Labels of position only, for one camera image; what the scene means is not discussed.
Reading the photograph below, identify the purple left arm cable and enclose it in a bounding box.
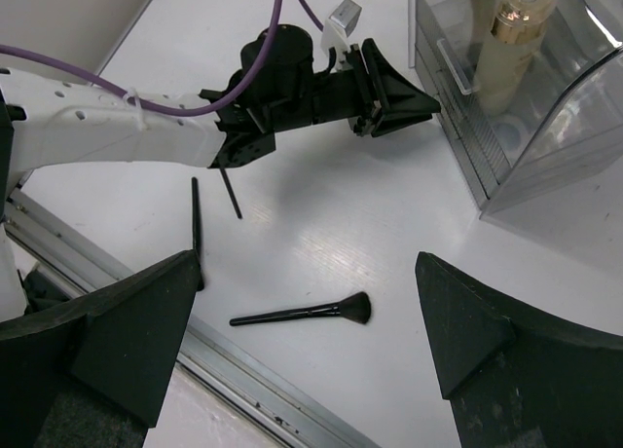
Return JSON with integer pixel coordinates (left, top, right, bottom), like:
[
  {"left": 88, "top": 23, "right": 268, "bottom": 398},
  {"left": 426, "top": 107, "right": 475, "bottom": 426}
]
[{"left": 0, "top": 0, "right": 324, "bottom": 118}]

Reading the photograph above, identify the black small makeup brush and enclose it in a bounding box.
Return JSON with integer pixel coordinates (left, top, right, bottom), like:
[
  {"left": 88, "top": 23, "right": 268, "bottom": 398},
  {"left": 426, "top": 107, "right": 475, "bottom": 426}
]
[{"left": 191, "top": 177, "right": 202, "bottom": 266}]

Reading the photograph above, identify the aluminium frame rail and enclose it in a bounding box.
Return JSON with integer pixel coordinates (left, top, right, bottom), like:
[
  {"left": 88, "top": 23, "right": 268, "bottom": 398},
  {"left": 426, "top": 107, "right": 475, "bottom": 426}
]
[{"left": 1, "top": 190, "right": 371, "bottom": 447}]

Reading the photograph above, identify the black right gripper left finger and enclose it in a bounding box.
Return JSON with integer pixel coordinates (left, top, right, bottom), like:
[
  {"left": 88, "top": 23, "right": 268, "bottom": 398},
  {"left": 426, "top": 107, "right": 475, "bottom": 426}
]
[{"left": 1, "top": 250, "right": 201, "bottom": 447}]

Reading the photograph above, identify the blue round jar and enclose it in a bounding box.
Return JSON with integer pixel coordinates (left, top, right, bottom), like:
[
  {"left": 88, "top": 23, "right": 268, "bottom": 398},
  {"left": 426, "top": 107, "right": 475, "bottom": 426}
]
[{"left": 492, "top": 116, "right": 527, "bottom": 152}]

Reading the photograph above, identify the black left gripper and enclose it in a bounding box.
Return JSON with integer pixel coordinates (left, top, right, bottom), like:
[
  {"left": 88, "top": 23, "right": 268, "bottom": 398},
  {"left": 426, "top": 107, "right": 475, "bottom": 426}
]
[{"left": 210, "top": 24, "right": 441, "bottom": 169}]

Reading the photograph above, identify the black thin makeup brush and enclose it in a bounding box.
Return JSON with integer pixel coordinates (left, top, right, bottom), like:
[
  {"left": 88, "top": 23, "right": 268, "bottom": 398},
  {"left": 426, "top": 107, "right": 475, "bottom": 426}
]
[{"left": 219, "top": 168, "right": 243, "bottom": 220}]

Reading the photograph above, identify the clear acrylic makeup organizer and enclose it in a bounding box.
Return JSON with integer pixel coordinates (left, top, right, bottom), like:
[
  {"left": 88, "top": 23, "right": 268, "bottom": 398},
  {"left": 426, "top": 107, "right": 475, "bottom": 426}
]
[{"left": 408, "top": 0, "right": 622, "bottom": 215}]

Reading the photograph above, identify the cream foundation bottle gold collar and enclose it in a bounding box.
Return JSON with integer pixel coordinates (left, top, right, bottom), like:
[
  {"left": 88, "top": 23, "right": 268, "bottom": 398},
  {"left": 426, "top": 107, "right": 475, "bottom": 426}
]
[{"left": 475, "top": 0, "right": 558, "bottom": 116}]

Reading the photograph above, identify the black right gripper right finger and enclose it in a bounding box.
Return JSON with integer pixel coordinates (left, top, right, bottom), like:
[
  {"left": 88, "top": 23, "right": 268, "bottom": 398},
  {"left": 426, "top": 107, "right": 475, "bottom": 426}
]
[{"left": 415, "top": 252, "right": 622, "bottom": 447}]

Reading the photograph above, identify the black fan makeup brush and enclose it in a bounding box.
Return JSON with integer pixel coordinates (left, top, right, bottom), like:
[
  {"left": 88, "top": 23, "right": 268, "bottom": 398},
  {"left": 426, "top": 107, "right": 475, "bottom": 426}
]
[{"left": 229, "top": 291, "right": 372, "bottom": 327}]

